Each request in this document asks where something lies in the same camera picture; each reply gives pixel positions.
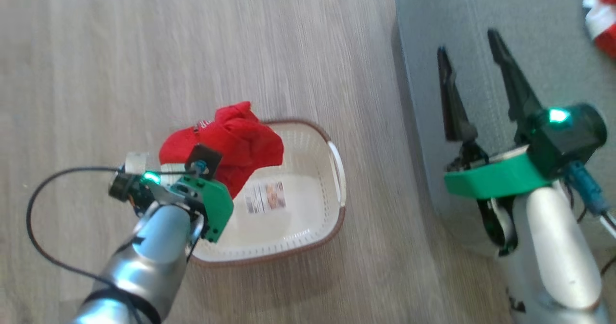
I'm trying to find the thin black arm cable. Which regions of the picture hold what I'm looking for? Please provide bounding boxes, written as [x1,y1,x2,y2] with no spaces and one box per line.
[564,160,616,276]
[26,166,199,286]

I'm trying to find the grey fabric sofa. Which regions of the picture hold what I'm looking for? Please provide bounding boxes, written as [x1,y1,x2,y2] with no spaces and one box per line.
[394,0,616,259]

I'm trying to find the printed label sticker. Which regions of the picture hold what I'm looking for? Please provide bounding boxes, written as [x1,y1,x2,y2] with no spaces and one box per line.
[244,181,287,215]

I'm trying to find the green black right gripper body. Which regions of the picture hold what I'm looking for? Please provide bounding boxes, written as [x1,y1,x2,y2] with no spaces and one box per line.
[443,140,553,258]

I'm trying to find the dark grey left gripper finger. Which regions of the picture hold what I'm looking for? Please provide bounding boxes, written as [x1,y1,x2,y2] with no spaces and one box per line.
[184,143,223,180]

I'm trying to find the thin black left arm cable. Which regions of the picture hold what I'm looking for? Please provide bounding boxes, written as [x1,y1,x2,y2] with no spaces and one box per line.
[26,166,199,286]

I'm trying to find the white laundry basket brown rim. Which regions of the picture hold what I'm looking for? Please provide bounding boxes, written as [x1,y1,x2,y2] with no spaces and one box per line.
[161,118,347,268]

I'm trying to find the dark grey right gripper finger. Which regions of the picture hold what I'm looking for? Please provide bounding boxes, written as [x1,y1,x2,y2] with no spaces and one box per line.
[436,46,478,143]
[486,28,543,145]

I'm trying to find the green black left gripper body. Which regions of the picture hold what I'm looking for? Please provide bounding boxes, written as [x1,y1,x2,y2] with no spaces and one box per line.
[153,174,235,244]

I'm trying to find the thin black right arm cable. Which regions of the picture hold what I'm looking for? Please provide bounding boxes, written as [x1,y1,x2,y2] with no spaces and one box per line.
[564,160,616,276]

